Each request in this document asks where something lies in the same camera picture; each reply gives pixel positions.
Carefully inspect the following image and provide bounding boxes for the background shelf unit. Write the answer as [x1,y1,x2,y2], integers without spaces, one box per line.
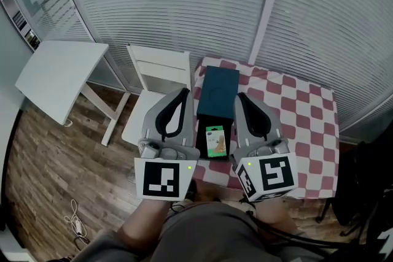
[11,8,42,52]

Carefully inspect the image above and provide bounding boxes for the white folding table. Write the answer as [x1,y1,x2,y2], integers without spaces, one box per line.
[15,40,132,147]

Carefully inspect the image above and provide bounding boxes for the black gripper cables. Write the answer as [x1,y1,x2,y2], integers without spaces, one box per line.
[244,196,371,253]

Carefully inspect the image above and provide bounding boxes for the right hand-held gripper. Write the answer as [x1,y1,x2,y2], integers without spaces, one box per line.
[233,91,299,203]

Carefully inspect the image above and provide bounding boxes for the person's grey shorts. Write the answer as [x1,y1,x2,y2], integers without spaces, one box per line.
[69,200,341,262]

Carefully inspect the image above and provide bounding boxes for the person's left forearm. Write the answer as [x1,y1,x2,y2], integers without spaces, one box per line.
[120,199,171,244]

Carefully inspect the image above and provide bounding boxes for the red white checkered tablecloth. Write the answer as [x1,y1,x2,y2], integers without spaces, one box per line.
[192,55,340,201]

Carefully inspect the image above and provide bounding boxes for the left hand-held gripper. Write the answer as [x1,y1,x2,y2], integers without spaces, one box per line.
[134,87,201,202]

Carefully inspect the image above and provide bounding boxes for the white wooden chair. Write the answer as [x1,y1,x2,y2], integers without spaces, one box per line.
[121,44,192,147]

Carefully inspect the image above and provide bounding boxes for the black office chair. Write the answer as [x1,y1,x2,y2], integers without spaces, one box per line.
[315,140,393,257]

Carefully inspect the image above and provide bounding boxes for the person's right forearm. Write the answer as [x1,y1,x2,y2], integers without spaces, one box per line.
[254,195,299,236]

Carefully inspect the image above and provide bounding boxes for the dark green drawer box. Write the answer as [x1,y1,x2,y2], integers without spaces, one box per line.
[195,65,241,163]

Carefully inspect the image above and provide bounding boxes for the green and white packet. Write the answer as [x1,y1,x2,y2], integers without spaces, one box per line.
[205,126,227,160]

